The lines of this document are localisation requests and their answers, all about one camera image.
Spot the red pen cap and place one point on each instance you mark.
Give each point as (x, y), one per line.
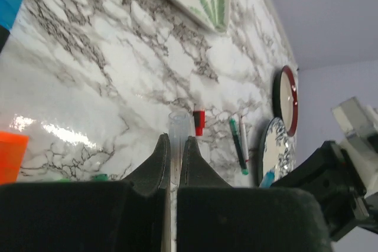
(199, 122)

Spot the blue clear pen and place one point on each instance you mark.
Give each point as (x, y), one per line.
(268, 179)

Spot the red capped white marker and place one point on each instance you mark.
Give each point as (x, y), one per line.
(243, 138)

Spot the green capped black highlighter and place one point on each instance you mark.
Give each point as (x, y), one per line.
(99, 177)

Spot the red rimmed beige plate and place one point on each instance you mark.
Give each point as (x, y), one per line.
(285, 99)

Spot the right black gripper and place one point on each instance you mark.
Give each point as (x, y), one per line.
(329, 175)

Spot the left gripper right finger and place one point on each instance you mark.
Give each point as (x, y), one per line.
(214, 216)

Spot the dark slim pen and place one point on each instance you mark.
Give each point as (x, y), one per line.
(238, 147)

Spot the orange capped black highlighter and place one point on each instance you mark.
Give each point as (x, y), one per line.
(13, 147)

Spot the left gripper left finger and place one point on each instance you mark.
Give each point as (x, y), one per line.
(132, 214)

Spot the blue floral white plate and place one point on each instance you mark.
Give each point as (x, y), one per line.
(276, 151)

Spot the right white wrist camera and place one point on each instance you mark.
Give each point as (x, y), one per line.
(359, 125)

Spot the clear pen cap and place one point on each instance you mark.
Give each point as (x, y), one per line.
(179, 127)

